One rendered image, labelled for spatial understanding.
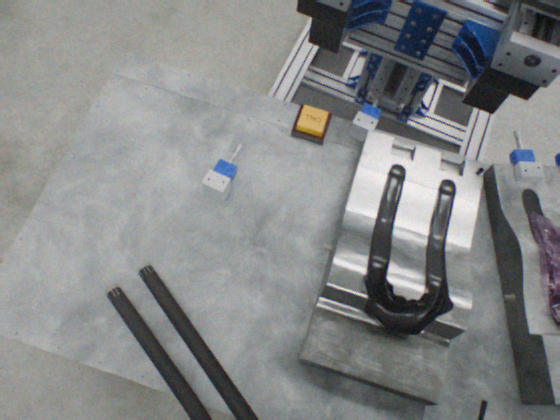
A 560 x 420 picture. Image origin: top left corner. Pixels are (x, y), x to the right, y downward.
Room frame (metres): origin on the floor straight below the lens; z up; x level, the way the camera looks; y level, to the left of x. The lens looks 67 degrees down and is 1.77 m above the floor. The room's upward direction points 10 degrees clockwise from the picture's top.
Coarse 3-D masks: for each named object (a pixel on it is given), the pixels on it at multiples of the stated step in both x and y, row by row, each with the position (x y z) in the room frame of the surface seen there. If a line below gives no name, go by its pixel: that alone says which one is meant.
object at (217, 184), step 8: (232, 160) 0.49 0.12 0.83; (216, 168) 0.46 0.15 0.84; (224, 168) 0.47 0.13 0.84; (232, 168) 0.47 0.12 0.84; (208, 176) 0.43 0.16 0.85; (216, 176) 0.44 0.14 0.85; (224, 176) 0.44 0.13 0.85; (232, 176) 0.45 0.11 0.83; (208, 184) 0.42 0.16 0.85; (216, 184) 0.42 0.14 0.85; (224, 184) 0.42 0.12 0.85; (208, 192) 0.41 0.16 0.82; (216, 192) 0.41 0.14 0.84; (224, 192) 0.41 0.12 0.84; (224, 200) 0.41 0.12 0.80
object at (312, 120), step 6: (306, 108) 0.66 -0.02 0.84; (312, 108) 0.66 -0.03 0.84; (306, 114) 0.64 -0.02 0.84; (312, 114) 0.65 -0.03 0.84; (318, 114) 0.65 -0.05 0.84; (324, 114) 0.65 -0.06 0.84; (300, 120) 0.62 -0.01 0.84; (306, 120) 0.63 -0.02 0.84; (312, 120) 0.63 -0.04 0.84; (318, 120) 0.63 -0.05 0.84; (324, 120) 0.64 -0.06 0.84; (300, 126) 0.61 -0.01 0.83; (306, 126) 0.61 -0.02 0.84; (312, 126) 0.61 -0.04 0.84; (318, 126) 0.62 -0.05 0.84; (306, 132) 0.61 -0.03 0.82; (312, 132) 0.61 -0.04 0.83; (318, 132) 0.60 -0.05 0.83
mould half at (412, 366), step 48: (384, 144) 0.57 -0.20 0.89; (432, 192) 0.48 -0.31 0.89; (480, 192) 0.50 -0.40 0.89; (336, 240) 0.33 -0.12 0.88; (336, 288) 0.23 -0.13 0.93; (336, 336) 0.15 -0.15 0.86; (384, 336) 0.17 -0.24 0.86; (432, 336) 0.19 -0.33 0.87; (384, 384) 0.09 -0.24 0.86; (432, 384) 0.10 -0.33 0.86
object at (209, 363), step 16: (144, 272) 0.21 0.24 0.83; (160, 288) 0.19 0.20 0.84; (160, 304) 0.16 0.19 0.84; (176, 304) 0.16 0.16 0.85; (176, 320) 0.13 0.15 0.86; (192, 336) 0.11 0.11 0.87; (192, 352) 0.08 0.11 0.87; (208, 352) 0.08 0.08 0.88; (208, 368) 0.06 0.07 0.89; (224, 384) 0.03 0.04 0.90; (224, 400) 0.01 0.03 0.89; (240, 400) 0.01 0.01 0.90; (240, 416) -0.01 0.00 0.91; (256, 416) -0.01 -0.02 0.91
